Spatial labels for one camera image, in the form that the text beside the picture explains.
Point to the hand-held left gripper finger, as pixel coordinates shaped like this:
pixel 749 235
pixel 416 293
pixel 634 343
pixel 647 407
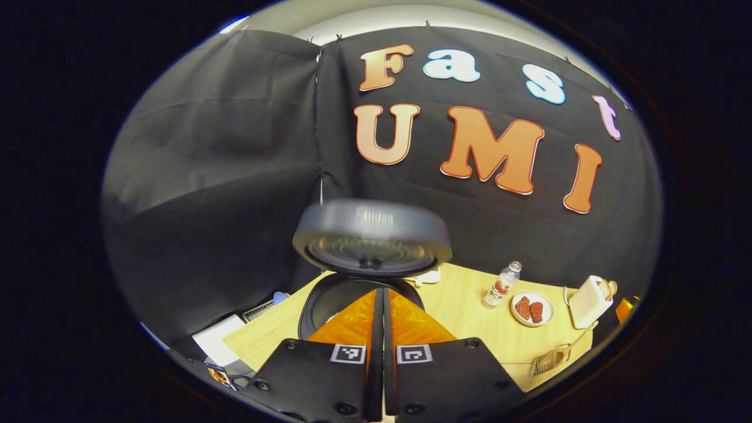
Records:
pixel 375 376
pixel 389 376

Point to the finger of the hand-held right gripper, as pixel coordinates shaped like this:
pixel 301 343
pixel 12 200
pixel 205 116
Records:
pixel 624 309

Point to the black and silver rice cooker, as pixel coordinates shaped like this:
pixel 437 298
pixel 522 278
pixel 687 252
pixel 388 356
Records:
pixel 370 226

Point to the toast bread slice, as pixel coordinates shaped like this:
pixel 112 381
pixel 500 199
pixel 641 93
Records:
pixel 608 288

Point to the white toaster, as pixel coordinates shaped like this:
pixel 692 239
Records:
pixel 587 304

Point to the white oval plate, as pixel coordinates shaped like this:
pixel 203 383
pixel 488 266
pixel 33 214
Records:
pixel 546 302

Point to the red meat piece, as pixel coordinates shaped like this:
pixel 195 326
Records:
pixel 522 307
pixel 536 312

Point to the clear drink bottle red label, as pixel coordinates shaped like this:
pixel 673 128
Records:
pixel 500 288

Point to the grey laptop keyboard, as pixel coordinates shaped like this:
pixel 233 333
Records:
pixel 258 309

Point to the phone with colourful screen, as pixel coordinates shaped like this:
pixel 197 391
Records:
pixel 220 375

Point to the white paper sheet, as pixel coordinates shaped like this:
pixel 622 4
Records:
pixel 214 343

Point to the ceiling light panel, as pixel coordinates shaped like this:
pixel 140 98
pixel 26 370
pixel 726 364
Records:
pixel 234 23

